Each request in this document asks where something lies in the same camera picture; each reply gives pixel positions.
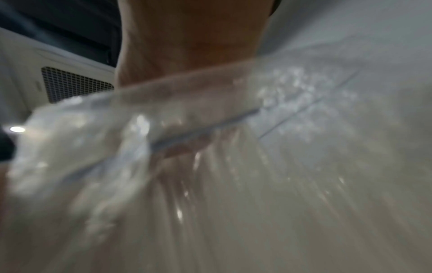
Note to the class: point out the white ceiling air vent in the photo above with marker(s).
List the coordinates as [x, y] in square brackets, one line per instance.
[74, 85]

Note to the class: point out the clear plastic bag white label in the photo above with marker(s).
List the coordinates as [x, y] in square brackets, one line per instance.
[303, 160]

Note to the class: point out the round ceiling light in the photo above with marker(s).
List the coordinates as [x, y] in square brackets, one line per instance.
[17, 129]

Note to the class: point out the person's right hand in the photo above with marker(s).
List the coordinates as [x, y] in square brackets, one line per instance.
[189, 32]

